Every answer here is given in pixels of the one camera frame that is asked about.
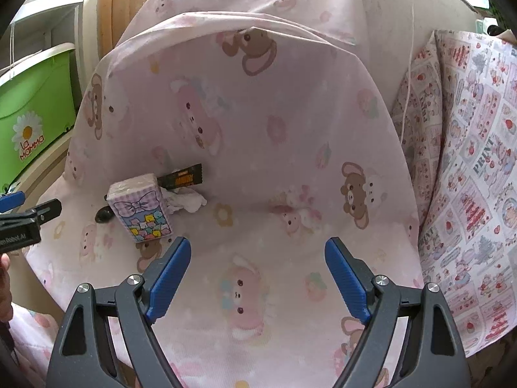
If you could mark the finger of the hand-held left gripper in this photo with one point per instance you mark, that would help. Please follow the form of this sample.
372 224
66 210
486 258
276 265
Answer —
12 202
36 214

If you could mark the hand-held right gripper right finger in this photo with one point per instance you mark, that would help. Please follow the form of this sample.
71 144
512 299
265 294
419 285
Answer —
345 279

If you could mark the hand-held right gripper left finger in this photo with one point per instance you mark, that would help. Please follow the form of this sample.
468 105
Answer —
169 279

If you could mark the small dark object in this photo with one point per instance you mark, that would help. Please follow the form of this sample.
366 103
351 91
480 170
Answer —
104 215

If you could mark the bow print tissue packet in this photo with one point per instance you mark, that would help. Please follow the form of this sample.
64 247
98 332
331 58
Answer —
141 210

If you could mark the white tissue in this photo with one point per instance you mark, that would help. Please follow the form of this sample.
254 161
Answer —
188 201

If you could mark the black snack wrapper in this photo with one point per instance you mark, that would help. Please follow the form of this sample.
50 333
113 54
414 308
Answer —
181 176

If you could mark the person's left hand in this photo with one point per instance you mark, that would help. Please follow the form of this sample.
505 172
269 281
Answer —
4 291

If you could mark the green picture board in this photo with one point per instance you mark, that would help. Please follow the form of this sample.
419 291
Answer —
36 113

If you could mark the strawberry print quilt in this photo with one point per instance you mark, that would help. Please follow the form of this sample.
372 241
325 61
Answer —
468 169

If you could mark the white shelf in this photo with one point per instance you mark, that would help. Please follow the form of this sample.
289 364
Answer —
52 4

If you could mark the wooden board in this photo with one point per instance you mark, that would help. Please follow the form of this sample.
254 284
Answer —
121 8

